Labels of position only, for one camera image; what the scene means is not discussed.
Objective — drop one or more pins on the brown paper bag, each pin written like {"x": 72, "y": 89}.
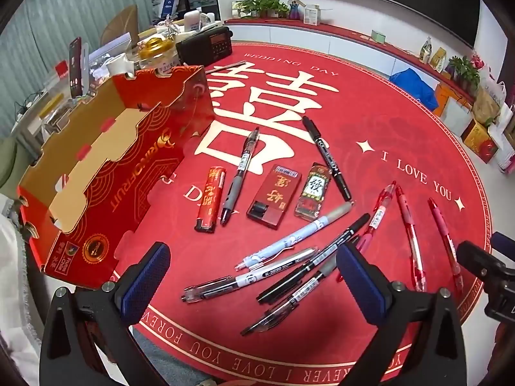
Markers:
{"x": 485, "y": 106}

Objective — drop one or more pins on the black marker pen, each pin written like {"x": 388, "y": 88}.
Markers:
{"x": 326, "y": 160}
{"x": 318, "y": 260}

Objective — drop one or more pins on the red tube lighter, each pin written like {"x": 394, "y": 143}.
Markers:
{"x": 210, "y": 201}

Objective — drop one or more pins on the blue plastic bag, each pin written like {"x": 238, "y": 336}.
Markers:
{"x": 414, "y": 86}

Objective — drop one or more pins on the red smartphone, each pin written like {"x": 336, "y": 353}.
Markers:
{"x": 75, "y": 68}

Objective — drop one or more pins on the white mug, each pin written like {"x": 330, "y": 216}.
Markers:
{"x": 207, "y": 19}

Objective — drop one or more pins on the white bottle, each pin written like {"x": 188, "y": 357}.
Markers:
{"x": 192, "y": 19}

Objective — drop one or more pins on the glass jar gold lid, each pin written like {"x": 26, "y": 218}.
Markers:
{"x": 155, "y": 58}

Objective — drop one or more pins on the red cardboard box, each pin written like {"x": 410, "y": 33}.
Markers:
{"x": 132, "y": 193}

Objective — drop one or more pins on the light blue patterned marker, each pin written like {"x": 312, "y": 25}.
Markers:
{"x": 297, "y": 236}

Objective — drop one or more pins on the red gift box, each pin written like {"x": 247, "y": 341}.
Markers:
{"x": 478, "y": 142}

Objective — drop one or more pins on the orange paper bag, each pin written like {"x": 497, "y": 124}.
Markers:
{"x": 444, "y": 98}

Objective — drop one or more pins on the green potted plants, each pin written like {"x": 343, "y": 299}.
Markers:
{"x": 263, "y": 6}

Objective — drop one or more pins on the plastic jar yellow lid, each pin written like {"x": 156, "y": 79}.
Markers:
{"x": 50, "y": 104}

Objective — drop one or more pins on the white paper bag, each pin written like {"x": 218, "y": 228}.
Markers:
{"x": 456, "y": 118}

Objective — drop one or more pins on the white snack packet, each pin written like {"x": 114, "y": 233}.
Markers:
{"x": 425, "y": 51}

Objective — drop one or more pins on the red gel pen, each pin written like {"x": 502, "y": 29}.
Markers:
{"x": 380, "y": 213}
{"x": 444, "y": 241}
{"x": 410, "y": 241}

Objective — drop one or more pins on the red round printed mat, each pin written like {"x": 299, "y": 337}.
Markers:
{"x": 382, "y": 108}

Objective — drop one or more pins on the yellow snack packet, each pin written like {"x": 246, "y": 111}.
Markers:
{"x": 438, "y": 59}

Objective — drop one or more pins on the potted plant with flowers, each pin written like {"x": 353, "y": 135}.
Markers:
{"x": 462, "y": 70}

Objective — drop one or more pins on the white blue shopping bag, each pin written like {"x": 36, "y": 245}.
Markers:
{"x": 167, "y": 6}

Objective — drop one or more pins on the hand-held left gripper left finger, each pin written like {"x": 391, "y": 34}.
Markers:
{"x": 145, "y": 285}

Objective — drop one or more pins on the tan chair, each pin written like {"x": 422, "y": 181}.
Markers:
{"x": 120, "y": 22}

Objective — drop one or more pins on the white small carton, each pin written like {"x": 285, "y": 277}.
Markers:
{"x": 312, "y": 15}

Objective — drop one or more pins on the clear patterned lighter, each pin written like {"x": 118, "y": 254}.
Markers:
{"x": 313, "y": 193}

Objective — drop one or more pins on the white gel pen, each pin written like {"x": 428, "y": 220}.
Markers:
{"x": 249, "y": 278}

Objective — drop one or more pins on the white cloth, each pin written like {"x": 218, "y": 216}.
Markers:
{"x": 12, "y": 249}

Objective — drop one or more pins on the silver phone stand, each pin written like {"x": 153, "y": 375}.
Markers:
{"x": 86, "y": 64}

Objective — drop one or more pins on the white low cabinet red top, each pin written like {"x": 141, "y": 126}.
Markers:
{"x": 281, "y": 34}

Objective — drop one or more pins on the black portable radio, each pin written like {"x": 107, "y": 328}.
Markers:
{"x": 205, "y": 44}

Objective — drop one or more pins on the black ballpoint pen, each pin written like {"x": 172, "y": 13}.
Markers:
{"x": 281, "y": 307}

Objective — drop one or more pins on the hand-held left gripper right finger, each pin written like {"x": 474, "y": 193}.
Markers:
{"x": 362, "y": 285}

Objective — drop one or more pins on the blue dress figurine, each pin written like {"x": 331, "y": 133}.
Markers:
{"x": 295, "y": 10}

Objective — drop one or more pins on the black gel pen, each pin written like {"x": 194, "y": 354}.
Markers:
{"x": 240, "y": 173}

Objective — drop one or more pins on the green sofa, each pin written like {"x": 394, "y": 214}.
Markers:
{"x": 8, "y": 161}

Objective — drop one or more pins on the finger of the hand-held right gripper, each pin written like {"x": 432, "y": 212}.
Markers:
{"x": 481, "y": 263}
{"x": 505, "y": 242}

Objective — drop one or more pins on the small green box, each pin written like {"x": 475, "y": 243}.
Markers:
{"x": 378, "y": 37}

